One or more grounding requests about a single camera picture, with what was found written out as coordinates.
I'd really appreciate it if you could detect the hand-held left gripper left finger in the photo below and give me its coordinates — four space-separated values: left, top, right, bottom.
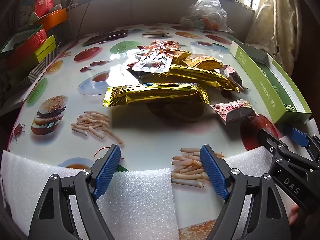
28 144 122 240

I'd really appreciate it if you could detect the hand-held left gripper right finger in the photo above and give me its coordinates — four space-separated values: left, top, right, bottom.
200 144 292 240

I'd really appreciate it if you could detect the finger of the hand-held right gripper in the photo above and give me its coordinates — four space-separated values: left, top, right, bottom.
284 124 320 167
246 115 288 161

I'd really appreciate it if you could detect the white red patterned snack packet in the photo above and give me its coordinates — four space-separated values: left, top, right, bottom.
209 99 260 126
219 65 245 92

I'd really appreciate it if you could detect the green white cardboard box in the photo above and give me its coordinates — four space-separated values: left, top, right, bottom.
229 40 313 125

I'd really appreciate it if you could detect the gold long snack packet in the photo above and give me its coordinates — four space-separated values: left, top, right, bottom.
138 64 241 92
102 82 209 108

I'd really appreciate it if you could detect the yellow snack packet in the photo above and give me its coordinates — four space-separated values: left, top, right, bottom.
174 49 192 65
182 53 224 71

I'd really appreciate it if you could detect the orange silver snack pouch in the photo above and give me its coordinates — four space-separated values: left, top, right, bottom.
137 41 180 55
132 49 173 72

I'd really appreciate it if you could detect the person's right hand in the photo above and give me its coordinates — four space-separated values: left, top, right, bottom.
290 202 302 218

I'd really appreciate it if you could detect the white foam sheet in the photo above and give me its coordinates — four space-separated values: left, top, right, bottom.
0 150 180 240
225 119 320 180

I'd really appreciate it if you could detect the printed food tablecloth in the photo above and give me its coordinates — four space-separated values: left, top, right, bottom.
5 22 313 240

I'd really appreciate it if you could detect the cream patterned curtain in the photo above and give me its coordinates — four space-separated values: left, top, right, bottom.
244 0 302 74

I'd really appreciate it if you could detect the black white striped box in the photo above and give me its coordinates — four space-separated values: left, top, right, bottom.
15 47 60 90

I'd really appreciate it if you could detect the orange packet in bag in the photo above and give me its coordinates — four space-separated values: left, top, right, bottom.
204 16 222 29

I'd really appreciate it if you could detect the black smartphone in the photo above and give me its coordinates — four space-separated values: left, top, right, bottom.
82 29 129 46

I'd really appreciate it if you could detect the yellow-green box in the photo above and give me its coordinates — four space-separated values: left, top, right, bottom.
34 35 57 63

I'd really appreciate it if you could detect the clear plastic bag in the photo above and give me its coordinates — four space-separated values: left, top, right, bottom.
180 0 235 33

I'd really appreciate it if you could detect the red textured box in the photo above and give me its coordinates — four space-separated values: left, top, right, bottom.
0 25 48 68

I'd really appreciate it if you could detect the orange box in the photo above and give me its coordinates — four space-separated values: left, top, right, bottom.
35 8 68 30

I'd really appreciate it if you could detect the thin black cable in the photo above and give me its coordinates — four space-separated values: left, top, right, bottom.
77 0 92 38

